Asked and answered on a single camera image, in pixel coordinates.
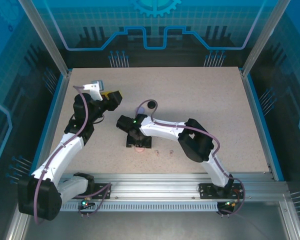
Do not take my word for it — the aluminium side rail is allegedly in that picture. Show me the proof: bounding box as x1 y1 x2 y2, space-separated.
239 69 278 181
46 71 72 137

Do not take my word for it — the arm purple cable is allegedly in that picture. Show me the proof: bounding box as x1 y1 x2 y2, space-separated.
34 84 113 226
135 99 246 217

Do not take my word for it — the LED cable connector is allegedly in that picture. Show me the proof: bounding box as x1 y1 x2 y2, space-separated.
223 199 241 209
80 197 96 209

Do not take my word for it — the slotted grey cable duct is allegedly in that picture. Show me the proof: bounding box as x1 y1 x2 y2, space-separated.
59 202 220 213

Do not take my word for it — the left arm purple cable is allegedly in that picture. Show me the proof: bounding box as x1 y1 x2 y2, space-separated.
34 84 113 226

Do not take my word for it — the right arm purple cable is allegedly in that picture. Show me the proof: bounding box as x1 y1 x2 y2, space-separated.
135 99 246 217

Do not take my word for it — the aluminium frame post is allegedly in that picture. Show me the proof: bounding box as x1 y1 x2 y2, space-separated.
18 0 72 77
241 0 285 77

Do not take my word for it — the aluminium base beam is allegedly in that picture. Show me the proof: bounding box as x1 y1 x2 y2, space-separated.
23 173 289 204

